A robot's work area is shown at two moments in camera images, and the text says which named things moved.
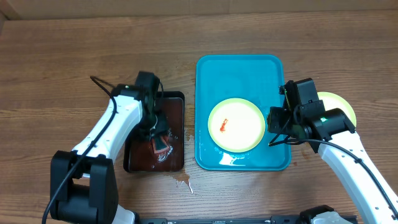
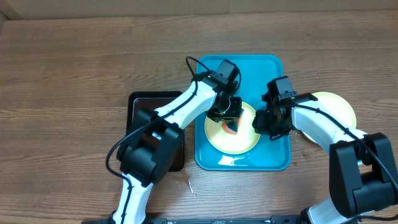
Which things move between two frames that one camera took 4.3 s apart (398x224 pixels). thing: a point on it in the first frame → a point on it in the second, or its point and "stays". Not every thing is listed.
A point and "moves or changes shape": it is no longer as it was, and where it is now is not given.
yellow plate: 332,101 stays
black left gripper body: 153,126 → 230,110
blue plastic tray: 255,78 stays
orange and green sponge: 160,144 moves or changes shape
